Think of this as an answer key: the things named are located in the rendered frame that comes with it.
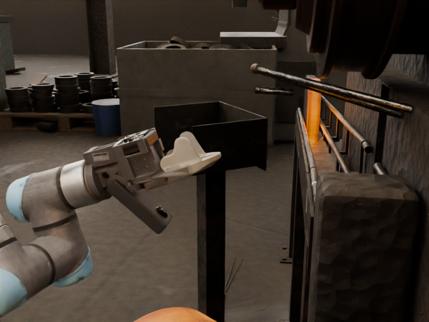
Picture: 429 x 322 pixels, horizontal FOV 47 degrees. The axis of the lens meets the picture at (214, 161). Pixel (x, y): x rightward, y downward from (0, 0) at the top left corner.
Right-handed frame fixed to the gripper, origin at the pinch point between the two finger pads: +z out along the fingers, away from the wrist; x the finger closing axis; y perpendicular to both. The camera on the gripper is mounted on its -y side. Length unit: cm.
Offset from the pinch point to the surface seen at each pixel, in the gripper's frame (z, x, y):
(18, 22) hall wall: -572, 1001, 181
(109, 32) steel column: -245, 647, 70
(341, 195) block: 17.3, -24.9, -0.5
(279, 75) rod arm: 13.7, -8.3, 10.8
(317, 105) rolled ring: 17, 65, -9
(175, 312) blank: 4.7, -44.3, 1.6
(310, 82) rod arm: 17.2, -10.0, 9.0
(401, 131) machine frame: 26.3, -10.4, 0.0
